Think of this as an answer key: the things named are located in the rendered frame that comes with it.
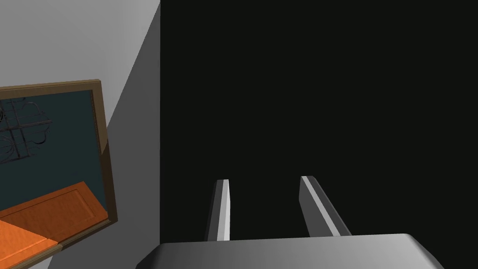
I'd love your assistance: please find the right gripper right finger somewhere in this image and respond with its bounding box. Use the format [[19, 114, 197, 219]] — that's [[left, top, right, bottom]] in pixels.
[[299, 175, 353, 238]]

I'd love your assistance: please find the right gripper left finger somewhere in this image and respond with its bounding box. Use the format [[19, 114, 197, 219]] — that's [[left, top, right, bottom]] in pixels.
[[204, 179, 231, 242]]

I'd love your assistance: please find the brown framed wall mirror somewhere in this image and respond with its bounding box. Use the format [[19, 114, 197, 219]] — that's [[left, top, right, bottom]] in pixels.
[[0, 78, 119, 269]]

